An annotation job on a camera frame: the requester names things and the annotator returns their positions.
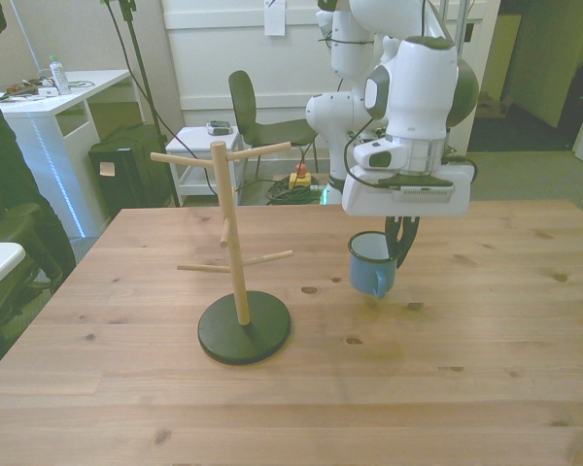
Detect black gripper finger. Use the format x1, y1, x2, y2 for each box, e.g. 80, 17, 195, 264
396, 216, 422, 270
384, 216, 404, 258

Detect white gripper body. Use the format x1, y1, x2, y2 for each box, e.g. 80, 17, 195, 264
340, 162, 473, 218

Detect blue enamel mug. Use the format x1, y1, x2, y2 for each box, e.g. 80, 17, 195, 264
347, 231, 402, 300

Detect wooden mug tree black base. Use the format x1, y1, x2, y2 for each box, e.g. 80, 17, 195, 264
150, 141, 293, 366

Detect yellow emergency stop button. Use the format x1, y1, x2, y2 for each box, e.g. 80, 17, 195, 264
288, 163, 314, 191

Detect black plastic chair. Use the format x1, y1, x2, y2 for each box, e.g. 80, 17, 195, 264
227, 69, 321, 180

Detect grey handheld device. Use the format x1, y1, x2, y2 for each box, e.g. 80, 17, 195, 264
205, 119, 234, 138

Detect white side table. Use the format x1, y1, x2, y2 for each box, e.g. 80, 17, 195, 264
164, 125, 247, 206

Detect white paper sheet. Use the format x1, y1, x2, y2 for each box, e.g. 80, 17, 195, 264
262, 0, 287, 37

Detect black suitcase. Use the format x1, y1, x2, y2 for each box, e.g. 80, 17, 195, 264
87, 122, 177, 220

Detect black tripod stand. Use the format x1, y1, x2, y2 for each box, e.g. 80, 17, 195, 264
98, 0, 182, 209

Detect clear plastic bottle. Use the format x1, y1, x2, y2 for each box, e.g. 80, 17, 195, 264
48, 53, 73, 96

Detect white desk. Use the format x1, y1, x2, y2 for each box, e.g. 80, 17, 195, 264
0, 69, 143, 240

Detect black office chair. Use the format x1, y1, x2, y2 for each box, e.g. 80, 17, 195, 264
0, 202, 75, 366

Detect person in black clothing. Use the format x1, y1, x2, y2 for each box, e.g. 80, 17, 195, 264
0, 0, 77, 292

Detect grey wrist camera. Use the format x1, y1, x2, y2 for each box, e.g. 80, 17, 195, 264
377, 175, 457, 205

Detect coiled floor cables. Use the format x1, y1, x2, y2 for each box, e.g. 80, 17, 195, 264
263, 175, 327, 206

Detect metal frame pole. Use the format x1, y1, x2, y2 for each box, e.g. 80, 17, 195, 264
438, 0, 469, 51

